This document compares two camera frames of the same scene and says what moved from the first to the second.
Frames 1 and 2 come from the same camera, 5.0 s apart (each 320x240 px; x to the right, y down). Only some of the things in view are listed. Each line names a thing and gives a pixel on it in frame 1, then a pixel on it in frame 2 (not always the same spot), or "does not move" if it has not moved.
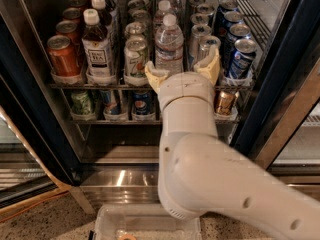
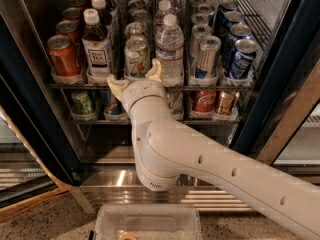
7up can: [135, 59] does not move
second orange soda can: [69, 29] does not move
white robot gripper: [186, 86] → [141, 93]
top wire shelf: [121, 87] does not move
